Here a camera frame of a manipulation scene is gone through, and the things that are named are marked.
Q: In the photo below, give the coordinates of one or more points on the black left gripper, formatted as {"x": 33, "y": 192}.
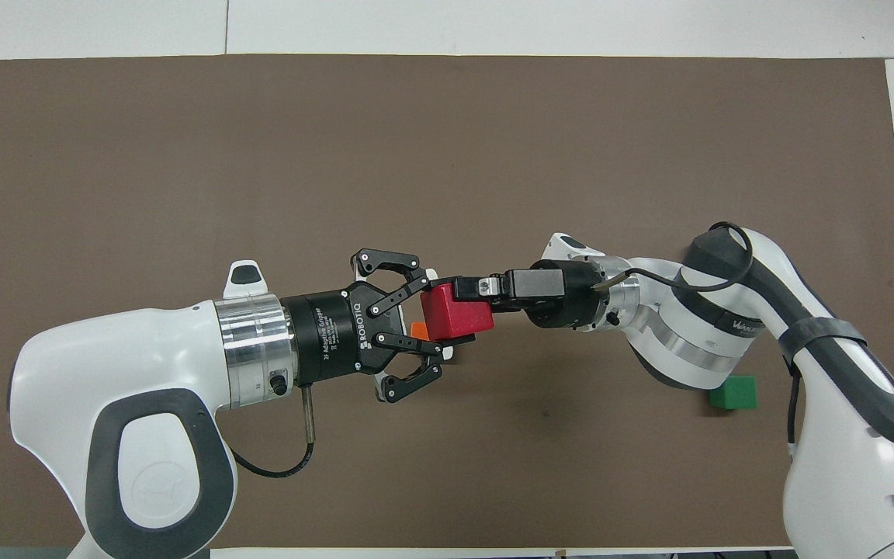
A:
{"x": 327, "y": 334}

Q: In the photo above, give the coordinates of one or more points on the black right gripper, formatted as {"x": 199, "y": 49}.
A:
{"x": 567, "y": 299}

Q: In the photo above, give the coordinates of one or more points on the red cube block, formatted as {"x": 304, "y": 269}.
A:
{"x": 455, "y": 318}

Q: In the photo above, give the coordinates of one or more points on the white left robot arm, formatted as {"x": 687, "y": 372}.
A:
{"x": 105, "y": 365}

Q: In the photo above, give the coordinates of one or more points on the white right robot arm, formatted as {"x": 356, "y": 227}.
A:
{"x": 843, "y": 481}

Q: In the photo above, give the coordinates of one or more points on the orange cube block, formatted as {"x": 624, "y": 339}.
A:
{"x": 417, "y": 330}

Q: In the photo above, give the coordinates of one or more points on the green cube block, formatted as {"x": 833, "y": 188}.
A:
{"x": 738, "y": 394}

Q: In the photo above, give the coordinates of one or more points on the brown table mat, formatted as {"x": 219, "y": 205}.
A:
{"x": 447, "y": 155}

